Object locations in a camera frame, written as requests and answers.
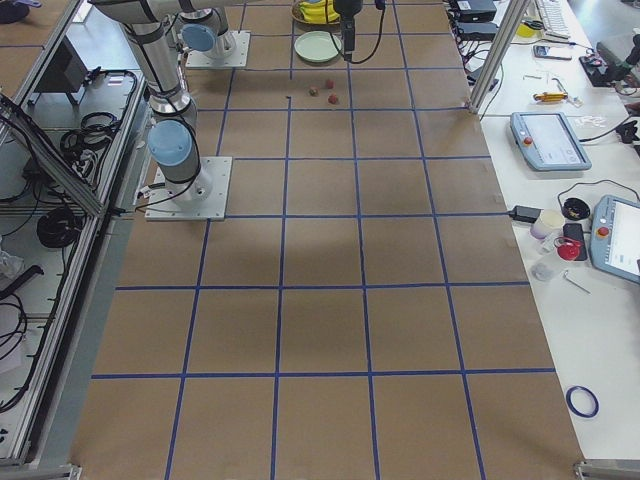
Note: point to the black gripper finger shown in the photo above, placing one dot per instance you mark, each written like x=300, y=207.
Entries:
x=348, y=33

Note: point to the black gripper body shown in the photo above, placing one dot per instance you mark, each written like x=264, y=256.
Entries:
x=348, y=9

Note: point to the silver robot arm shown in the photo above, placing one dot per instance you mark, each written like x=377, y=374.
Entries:
x=173, y=141
x=207, y=31

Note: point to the light green plate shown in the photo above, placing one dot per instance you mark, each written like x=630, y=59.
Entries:
x=317, y=46

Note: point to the yellow banana bunch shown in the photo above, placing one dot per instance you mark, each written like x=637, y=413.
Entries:
x=318, y=12

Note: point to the brown wicker basket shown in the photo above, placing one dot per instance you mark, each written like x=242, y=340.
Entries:
x=298, y=15

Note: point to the black smartphone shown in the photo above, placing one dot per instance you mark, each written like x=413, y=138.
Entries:
x=552, y=53

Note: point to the white keyboard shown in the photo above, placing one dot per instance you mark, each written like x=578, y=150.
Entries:
x=551, y=16

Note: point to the far teach pendant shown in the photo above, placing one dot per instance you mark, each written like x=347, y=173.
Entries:
x=547, y=142

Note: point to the teach pendant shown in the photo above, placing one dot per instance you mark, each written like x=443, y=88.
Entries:
x=614, y=243
x=547, y=142

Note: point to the black power adapter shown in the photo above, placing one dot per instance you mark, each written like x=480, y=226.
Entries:
x=524, y=214

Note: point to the white paper cup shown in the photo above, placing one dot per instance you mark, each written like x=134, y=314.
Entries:
x=547, y=222

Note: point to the black monitor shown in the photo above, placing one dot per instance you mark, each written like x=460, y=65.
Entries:
x=65, y=74

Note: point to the black round dish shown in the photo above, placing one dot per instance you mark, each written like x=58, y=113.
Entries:
x=575, y=209

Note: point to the red emergency stop button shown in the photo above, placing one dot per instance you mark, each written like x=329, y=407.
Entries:
x=568, y=249

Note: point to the silver allen key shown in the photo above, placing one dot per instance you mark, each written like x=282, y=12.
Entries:
x=566, y=276

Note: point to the near teach pendant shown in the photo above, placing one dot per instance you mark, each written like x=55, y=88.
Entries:
x=614, y=243

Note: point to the blue tape roll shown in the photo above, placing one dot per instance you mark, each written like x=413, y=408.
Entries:
x=582, y=402

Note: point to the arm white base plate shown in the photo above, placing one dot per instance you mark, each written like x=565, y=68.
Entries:
x=206, y=198
x=230, y=51

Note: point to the aluminium frame post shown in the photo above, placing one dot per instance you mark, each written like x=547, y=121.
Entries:
x=508, y=26

